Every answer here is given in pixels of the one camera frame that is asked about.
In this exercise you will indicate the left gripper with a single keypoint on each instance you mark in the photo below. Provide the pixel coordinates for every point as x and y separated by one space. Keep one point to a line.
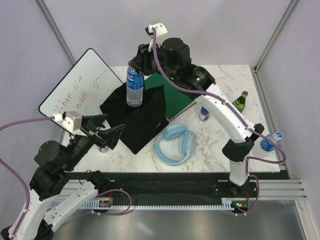
110 136

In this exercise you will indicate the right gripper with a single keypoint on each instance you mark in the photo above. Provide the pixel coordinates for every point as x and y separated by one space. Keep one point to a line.
144 55

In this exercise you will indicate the water bottle blue label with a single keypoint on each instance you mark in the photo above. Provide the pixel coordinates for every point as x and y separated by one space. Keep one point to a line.
134 87

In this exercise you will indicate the black canvas bag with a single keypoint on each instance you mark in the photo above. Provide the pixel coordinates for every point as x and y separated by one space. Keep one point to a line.
142 123

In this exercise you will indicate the blue silver energy drink can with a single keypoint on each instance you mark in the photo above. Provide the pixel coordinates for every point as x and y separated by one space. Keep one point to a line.
204 114

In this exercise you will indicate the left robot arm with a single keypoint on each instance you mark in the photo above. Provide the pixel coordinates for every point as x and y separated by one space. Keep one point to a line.
55 163

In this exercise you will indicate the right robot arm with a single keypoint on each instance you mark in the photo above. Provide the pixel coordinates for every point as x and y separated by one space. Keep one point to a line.
172 60

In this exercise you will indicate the water bottle near left arm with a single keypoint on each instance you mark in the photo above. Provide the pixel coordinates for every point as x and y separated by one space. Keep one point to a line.
103 149

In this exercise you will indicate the white whiteboard red writing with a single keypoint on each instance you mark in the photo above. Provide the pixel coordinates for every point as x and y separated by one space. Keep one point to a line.
83 89

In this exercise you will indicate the light blue headphones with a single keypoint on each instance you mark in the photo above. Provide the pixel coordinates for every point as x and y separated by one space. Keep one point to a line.
175 144

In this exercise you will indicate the green glass bottle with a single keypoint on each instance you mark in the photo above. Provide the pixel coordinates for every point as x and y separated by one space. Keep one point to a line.
240 102

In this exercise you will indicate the water bottle at right edge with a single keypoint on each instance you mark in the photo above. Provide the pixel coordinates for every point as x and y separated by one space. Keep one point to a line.
264 147

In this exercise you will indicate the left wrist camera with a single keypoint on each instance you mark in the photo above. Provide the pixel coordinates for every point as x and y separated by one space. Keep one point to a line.
71 121

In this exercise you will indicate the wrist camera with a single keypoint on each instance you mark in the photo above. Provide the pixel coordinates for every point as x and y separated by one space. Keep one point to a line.
156 28
71 121

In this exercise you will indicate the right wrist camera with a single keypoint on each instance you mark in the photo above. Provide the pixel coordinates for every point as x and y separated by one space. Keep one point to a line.
156 28

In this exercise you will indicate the green ring binder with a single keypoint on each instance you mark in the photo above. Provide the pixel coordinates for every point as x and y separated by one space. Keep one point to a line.
176 101

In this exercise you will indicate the white cable duct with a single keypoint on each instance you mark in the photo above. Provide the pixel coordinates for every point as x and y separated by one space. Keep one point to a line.
96 204

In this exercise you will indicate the left corner frame post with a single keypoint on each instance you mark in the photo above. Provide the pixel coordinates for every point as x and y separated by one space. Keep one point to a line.
55 30

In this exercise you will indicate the corner frame post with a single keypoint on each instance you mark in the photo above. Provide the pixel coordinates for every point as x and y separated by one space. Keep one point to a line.
55 30
276 33

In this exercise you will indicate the right corner frame post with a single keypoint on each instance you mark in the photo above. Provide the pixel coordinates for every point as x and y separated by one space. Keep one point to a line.
276 33

